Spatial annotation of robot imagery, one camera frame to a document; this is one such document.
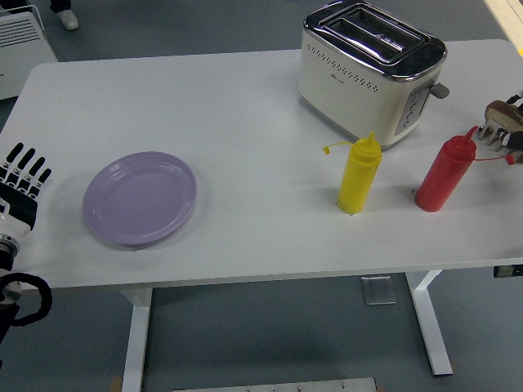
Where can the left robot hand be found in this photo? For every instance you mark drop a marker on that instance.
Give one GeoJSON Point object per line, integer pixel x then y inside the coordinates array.
{"type": "Point", "coordinates": [20, 204]}

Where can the person's white shoe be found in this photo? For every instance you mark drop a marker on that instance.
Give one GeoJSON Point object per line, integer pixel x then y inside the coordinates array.
{"type": "Point", "coordinates": [68, 19]}

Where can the long metal base plate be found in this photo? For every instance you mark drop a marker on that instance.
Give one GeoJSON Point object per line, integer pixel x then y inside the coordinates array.
{"type": "Point", "coordinates": [274, 386]}

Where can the red squeeze bottle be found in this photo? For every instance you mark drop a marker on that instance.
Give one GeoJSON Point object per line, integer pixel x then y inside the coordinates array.
{"type": "Point", "coordinates": [443, 175]}

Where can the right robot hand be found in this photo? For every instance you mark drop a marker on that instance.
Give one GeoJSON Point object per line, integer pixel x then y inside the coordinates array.
{"type": "Point", "coordinates": [515, 141]}

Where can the person's leg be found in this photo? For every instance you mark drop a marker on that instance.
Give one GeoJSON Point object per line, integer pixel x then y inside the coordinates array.
{"type": "Point", "coordinates": [60, 5]}

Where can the white heater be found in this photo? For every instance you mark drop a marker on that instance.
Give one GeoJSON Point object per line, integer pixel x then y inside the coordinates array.
{"type": "Point", "coordinates": [20, 53]}

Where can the cream and chrome toaster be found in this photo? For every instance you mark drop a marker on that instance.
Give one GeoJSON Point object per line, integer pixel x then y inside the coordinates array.
{"type": "Point", "coordinates": [347, 90]}

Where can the bread slice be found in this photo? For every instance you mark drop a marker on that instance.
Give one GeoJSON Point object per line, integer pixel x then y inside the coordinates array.
{"type": "Point", "coordinates": [504, 114]}

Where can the white table leg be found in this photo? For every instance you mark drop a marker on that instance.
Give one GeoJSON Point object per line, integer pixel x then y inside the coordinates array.
{"type": "Point", "coordinates": [137, 339]}
{"type": "Point", "coordinates": [429, 322]}

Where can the small metal floor plate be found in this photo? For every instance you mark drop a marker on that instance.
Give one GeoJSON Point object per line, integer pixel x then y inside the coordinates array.
{"type": "Point", "coordinates": [378, 290]}

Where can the purple plate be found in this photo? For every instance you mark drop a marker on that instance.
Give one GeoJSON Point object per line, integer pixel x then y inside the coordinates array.
{"type": "Point", "coordinates": [141, 200]}

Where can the black table control box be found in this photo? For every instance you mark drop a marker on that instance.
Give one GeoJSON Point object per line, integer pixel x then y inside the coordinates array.
{"type": "Point", "coordinates": [508, 271]}

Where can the yellow squeeze bottle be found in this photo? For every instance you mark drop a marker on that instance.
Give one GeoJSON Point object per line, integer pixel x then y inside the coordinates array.
{"type": "Point", "coordinates": [359, 179]}

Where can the metal toast rack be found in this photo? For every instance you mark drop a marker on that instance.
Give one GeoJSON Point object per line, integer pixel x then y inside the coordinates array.
{"type": "Point", "coordinates": [492, 136]}

